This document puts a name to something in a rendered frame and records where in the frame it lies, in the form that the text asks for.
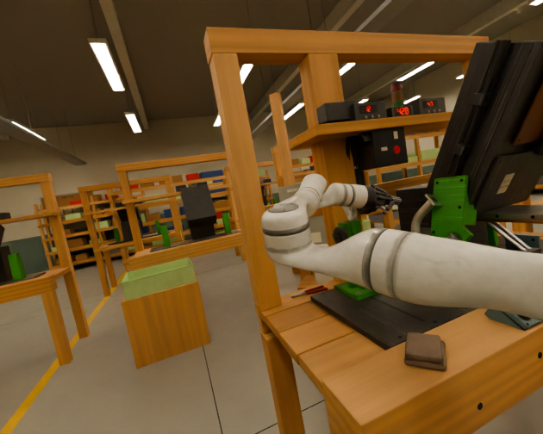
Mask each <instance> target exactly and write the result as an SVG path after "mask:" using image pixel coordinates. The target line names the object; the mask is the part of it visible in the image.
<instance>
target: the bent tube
mask: <svg viewBox="0 0 543 434"><path fill-rule="evenodd" d="M425 196H426V197H427V198H428V200H427V201H426V203H425V204H424V205H423V206H422V207H421V208H420V209H419V210H418V211H417V212H416V214H415V216H414V218H413V219H412V223H411V232H412V233H421V232H420V225H421V221H422V219H423V218H424V216H425V215H426V214H427V213H428V212H429V211H430V210H431V209H432V208H433V207H434V206H436V207H442V206H443V205H442V203H441V202H440V201H439V200H438V199H437V198H436V196H435V195H429V194H425Z"/></svg>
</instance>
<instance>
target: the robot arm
mask: <svg viewBox="0 0 543 434"><path fill-rule="evenodd" d="M326 187H327V181H326V179H325V178H324V177H323V176H321V175H319V174H309V175H307V176H306V177H305V178H304V179H303V181H302V183H301V186H300V189H299V190H298V191H297V192H296V193H295V194H294V195H293V196H292V197H290V198H288V199H286V200H284V201H281V202H280V203H278V204H276V205H274V206H272V207H271V208H269V209H267V210H266V211H265V212H264V214H263V216H262V219H261V225H262V231H263V236H264V241H265V249H266V252H267V255H268V257H269V258H270V259H271V260H272V261H274V262H276V263H278V264H282V265H286V266H290V267H293V268H298V269H301V270H309V271H313V272H316V273H320V274H323V275H327V276H331V277H335V278H338V279H341V280H343V281H346V282H350V283H354V284H357V285H359V286H361V287H364V288H368V289H370V290H372V291H375V292H378V293H380V294H382V295H387V296H389V297H392V298H395V299H398V300H400V301H406V302H409V303H413V304H417V305H423V306H431V307H469V308H486V309H493V310H500V311H504V312H509V313H515V314H519V315H522V316H526V317H529V318H532V319H537V320H540V321H543V254H539V253H531V252H523V251H511V250H506V249H501V248H496V247H492V246H487V245H480V244H475V243H470V242H465V241H460V240H455V239H445V238H440V237H435V236H429V235H425V234H420V233H416V232H406V231H400V230H395V229H389V228H382V227H378V228H372V229H368V230H365V231H363V232H360V233H358V234H355V235H353V236H352V237H351V238H349V239H346V240H344V241H342V242H340V243H339V244H337V245H332V246H320V245H316V244H314V243H313V242H312V239H311V231H310V224H309V217H310V216H312V215H313V214H314V213H315V212H316V210H317V209H319V208H326V207H331V206H342V207H343V209H344V211H345V213H346V216H347V218H348V219H349V220H350V221H355V220H356V219H357V210H356V209H357V208H362V209H369V208H376V209H381V210H383V214H384V215H386V214H387V213H388V212H389V211H390V209H391V208H392V207H393V206H394V205H399V203H400V202H401V201H402V199H401V198H400V197H397V196H391V195H388V194H387V193H388V192H387V191H386V190H384V189H381V188H379V187H378V186H376V185H374V184H372V185H371V186H365V185H358V184H344V183H332V184H331V185H330V186H329V187H328V189H327V191H326V193H325V190H326ZM380 191H381V192H380ZM385 205H386V206H385Z"/></svg>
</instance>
